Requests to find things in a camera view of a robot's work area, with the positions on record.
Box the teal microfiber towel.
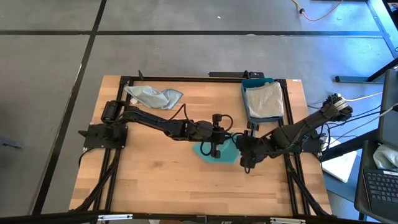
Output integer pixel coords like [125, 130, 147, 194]
[192, 134, 242, 166]

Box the grey monitor back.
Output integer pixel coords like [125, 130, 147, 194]
[377, 68, 398, 147]

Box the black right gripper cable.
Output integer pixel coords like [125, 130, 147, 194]
[231, 132, 259, 174]

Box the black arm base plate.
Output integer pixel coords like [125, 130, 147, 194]
[284, 130, 324, 153]
[79, 123, 128, 149]

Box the black rectangular bar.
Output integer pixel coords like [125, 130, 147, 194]
[208, 71, 265, 78]

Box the grey waffle microfiber towel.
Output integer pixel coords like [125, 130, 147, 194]
[245, 81, 284, 119]

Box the black laptop keyboard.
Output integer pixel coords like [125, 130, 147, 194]
[362, 169, 398, 215]

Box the blue metal floor bar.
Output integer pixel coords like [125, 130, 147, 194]
[335, 75, 386, 84]

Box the blue plastic bin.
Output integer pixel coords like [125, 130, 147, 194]
[241, 77, 285, 124]

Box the silver aluminium bracket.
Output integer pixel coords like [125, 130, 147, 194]
[269, 217, 307, 224]
[98, 213, 133, 222]

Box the white power cable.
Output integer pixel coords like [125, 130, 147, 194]
[337, 91, 384, 103]

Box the pale green cloth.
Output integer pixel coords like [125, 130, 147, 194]
[373, 144, 398, 171]

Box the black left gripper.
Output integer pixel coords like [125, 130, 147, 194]
[197, 113, 233, 159]

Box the yellow floor cable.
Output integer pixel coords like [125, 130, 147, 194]
[291, 0, 345, 22]

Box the black aluminium table frame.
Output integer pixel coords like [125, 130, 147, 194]
[0, 70, 383, 224]

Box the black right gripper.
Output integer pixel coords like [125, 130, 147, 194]
[234, 122, 275, 170]

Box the grey chair leg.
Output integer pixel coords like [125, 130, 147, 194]
[0, 136, 23, 150]

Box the pale blue microfiber towel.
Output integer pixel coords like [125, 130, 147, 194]
[124, 85, 184, 110]

